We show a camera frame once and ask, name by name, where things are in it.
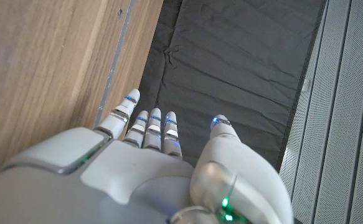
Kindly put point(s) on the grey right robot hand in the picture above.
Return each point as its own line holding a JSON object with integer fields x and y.
{"x": 106, "y": 186}

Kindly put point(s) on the black backdrop cloth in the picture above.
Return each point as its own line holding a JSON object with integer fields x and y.
{"x": 237, "y": 62}

